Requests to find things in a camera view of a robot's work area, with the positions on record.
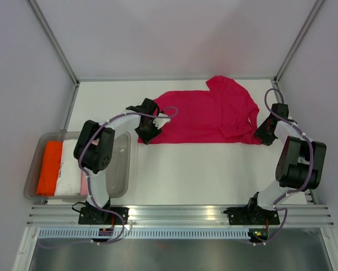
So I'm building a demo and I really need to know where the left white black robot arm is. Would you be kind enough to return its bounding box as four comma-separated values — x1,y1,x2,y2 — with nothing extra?
73,98,170,224

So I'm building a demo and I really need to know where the white rolled t shirt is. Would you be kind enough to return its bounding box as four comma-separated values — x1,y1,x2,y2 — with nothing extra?
54,139,82,196

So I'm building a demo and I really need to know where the clear plastic bin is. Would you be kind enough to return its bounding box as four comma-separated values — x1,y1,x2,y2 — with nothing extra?
24,130,131,203

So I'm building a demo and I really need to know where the pink rolled t shirt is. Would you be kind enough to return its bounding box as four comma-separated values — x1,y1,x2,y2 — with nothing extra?
78,141,99,196

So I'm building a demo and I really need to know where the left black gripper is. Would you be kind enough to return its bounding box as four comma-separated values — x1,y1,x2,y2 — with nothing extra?
134,117,163,145

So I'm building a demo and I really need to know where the aluminium frame post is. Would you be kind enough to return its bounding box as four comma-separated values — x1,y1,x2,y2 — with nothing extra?
271,0,326,87
26,0,79,86

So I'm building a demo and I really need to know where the orange rolled t shirt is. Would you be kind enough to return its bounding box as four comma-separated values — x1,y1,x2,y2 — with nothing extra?
36,141,63,196

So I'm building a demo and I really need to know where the white slotted cable duct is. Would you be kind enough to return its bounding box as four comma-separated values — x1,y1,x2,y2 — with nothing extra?
38,228,250,239

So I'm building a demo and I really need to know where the aluminium mounting rail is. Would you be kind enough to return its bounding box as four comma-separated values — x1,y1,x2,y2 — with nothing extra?
25,205,334,228

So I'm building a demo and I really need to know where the left aluminium frame post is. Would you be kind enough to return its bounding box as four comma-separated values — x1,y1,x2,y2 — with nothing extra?
26,0,79,86

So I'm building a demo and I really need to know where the right aluminium frame post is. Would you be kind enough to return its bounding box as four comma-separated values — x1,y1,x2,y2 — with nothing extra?
271,0,326,87

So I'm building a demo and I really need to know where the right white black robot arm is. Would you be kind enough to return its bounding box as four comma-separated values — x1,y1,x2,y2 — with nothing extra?
245,103,327,223

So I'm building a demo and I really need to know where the magenta t shirt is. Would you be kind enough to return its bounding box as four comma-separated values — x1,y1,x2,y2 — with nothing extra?
152,76,262,145

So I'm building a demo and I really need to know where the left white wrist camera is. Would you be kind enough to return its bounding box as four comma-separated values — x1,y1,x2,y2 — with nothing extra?
152,112,171,129

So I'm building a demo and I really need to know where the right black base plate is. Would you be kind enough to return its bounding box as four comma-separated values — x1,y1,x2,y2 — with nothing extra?
223,206,280,226

